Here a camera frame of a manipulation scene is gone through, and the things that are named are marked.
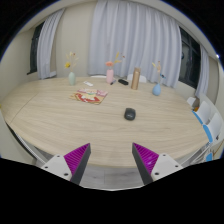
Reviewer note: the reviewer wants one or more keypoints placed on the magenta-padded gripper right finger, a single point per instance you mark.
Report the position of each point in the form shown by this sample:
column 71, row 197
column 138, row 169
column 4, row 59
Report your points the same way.
column 165, row 164

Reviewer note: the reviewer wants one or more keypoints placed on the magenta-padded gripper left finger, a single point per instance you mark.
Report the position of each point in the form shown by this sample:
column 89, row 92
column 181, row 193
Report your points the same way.
column 58, row 165

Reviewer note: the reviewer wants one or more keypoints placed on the black computer mouse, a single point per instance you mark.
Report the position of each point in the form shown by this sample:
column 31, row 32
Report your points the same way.
column 129, row 114

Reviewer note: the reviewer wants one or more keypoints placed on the colourful cartoon print mouse pad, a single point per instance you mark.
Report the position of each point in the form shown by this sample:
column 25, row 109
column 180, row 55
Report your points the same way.
column 88, row 96

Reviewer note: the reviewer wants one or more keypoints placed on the white and blue chairs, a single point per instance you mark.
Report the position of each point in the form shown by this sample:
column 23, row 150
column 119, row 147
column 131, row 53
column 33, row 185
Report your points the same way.
column 213, row 128

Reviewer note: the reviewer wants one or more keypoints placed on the blue vase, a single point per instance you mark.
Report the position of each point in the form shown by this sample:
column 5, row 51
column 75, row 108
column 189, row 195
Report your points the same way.
column 157, row 90

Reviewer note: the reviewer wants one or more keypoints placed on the white remote control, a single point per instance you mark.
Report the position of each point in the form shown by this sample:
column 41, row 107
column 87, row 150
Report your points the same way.
column 88, row 83

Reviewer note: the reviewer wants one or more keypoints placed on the pale green vase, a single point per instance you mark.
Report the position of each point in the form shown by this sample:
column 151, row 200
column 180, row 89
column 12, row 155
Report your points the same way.
column 72, row 79

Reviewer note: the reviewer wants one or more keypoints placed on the white chair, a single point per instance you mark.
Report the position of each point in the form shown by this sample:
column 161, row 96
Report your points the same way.
column 98, row 76
column 142, row 79

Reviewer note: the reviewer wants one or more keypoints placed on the bronze thermos bottle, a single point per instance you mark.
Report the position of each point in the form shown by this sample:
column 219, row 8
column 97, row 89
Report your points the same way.
column 135, row 79

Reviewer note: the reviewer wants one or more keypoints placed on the black rectangular case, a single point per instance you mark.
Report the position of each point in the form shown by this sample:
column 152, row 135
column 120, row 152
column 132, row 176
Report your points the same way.
column 123, row 81

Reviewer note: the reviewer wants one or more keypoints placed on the dried flowers with blue bird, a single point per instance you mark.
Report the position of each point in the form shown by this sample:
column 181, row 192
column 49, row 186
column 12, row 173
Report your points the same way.
column 158, row 68

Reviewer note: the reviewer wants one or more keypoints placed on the black marker pen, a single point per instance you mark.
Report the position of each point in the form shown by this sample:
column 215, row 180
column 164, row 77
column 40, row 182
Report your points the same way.
column 113, row 82

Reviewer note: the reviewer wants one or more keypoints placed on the narrow white curtain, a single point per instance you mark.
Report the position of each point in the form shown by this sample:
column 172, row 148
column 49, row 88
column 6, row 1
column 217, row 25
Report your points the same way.
column 46, row 50
column 202, row 73

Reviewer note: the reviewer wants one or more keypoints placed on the yellow dried flowers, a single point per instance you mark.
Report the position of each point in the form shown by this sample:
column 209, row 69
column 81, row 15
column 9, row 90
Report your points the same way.
column 67, row 65

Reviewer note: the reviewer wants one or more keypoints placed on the dark window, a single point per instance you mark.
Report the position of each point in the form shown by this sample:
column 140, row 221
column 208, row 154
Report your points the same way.
column 34, row 50
column 190, row 60

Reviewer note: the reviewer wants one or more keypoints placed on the orange pink dried flowers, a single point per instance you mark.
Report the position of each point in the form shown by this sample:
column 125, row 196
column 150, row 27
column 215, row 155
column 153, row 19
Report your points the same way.
column 109, row 64

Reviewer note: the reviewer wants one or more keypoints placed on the wide white curtain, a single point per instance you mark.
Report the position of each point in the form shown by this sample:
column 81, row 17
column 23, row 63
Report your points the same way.
column 133, row 36

